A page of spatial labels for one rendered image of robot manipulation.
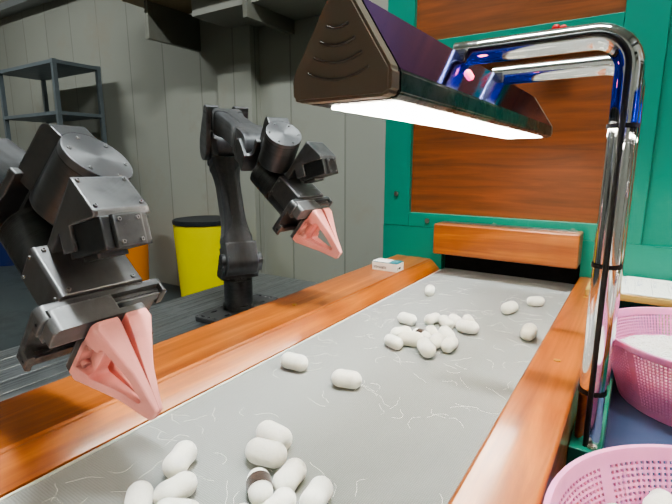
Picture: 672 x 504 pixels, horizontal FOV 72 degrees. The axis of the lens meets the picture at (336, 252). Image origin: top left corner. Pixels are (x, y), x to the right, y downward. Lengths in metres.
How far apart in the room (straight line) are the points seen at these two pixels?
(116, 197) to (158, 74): 3.63
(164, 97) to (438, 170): 3.03
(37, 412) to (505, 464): 0.42
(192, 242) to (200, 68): 1.30
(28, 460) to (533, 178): 0.97
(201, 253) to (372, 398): 2.54
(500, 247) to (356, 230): 1.83
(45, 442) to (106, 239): 0.22
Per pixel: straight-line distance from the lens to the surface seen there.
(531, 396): 0.53
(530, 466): 0.42
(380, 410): 0.52
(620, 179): 0.50
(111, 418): 0.52
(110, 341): 0.38
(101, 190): 0.37
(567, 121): 1.08
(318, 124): 2.92
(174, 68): 3.85
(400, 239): 1.19
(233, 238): 1.00
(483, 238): 1.05
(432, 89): 0.38
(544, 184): 1.08
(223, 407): 0.53
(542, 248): 1.02
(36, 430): 0.51
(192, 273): 3.07
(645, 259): 1.07
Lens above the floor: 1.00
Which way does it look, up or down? 11 degrees down
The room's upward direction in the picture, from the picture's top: straight up
